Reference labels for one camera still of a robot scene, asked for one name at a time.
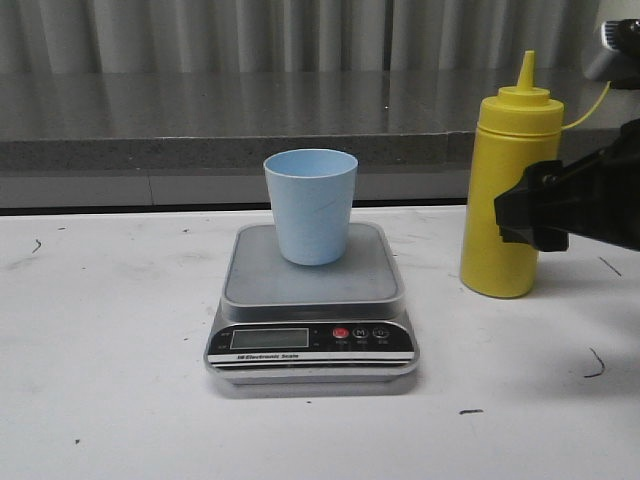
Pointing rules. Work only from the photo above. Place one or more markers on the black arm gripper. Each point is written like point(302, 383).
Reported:
point(600, 199)

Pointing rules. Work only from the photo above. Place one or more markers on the yellow squeeze bottle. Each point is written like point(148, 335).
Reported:
point(519, 126)

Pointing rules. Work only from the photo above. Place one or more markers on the light blue plastic cup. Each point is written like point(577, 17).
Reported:
point(311, 193)

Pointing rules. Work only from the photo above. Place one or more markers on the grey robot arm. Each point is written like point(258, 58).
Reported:
point(611, 55)

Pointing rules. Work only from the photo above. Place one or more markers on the silver electronic kitchen scale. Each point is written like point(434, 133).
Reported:
point(284, 330)

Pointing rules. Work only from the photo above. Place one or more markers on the grey speckled stone counter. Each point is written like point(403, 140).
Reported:
point(412, 120)

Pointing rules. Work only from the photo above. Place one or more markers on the white pleated curtain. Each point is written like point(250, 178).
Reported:
point(113, 37)

